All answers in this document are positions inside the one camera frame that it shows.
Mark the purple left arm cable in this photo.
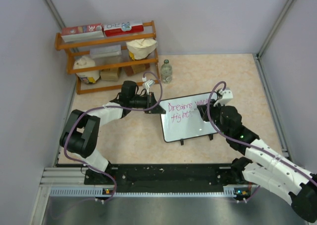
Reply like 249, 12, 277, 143
64, 72, 163, 203

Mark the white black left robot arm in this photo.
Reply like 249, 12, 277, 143
59, 78, 166, 184

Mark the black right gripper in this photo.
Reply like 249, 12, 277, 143
198, 99, 230, 137

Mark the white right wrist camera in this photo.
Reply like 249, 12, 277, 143
213, 88, 233, 107

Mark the red white box right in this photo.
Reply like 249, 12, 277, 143
103, 21, 144, 37

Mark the red white box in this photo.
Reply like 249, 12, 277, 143
103, 21, 144, 37
61, 23, 104, 42

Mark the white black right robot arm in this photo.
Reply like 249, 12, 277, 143
197, 101, 317, 223

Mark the grey slotted cable duct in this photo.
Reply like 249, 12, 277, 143
50, 187, 251, 198

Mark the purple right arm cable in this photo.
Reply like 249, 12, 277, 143
207, 81, 317, 203

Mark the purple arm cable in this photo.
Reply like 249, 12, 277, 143
207, 81, 317, 203
64, 72, 163, 203

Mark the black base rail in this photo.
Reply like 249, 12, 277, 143
84, 163, 251, 193

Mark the black framed whiteboard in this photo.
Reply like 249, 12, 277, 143
160, 92, 216, 143

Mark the red white box left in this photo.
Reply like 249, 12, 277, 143
61, 23, 104, 42

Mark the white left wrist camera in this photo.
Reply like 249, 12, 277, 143
142, 77, 155, 89

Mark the clear glass bottle green cap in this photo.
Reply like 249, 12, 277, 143
160, 59, 172, 84

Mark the tan cardboard box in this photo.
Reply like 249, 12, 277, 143
100, 67, 121, 81

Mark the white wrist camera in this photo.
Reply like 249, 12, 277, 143
213, 88, 233, 107
142, 77, 155, 89

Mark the clear plastic container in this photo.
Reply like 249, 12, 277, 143
90, 45, 123, 65

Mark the orange wooden shelf rack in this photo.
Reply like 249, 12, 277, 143
54, 21, 159, 94

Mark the white flour bag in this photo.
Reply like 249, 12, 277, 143
73, 56, 101, 85

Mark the cream paper bag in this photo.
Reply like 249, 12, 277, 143
126, 38, 158, 60

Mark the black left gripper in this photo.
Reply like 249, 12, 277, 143
129, 92, 165, 114

